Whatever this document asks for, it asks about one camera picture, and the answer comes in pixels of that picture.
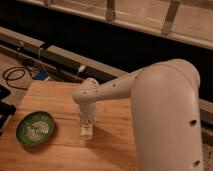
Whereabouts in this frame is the white window frame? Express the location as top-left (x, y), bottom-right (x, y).
top-left (19, 0), bottom-right (213, 50)

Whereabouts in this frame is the black equipment at left edge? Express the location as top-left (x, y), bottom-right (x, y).
top-left (0, 84), bottom-right (16, 135)

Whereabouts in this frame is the green ceramic bowl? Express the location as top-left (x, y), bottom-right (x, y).
top-left (16, 111), bottom-right (55, 147)

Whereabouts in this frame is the blue object on floor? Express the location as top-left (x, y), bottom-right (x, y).
top-left (33, 71), bottom-right (48, 80)

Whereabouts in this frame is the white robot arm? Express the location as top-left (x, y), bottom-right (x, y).
top-left (73, 59), bottom-right (204, 171)

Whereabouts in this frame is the black coiled cable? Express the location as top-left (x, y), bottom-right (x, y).
top-left (2, 65), bottom-right (36, 90)

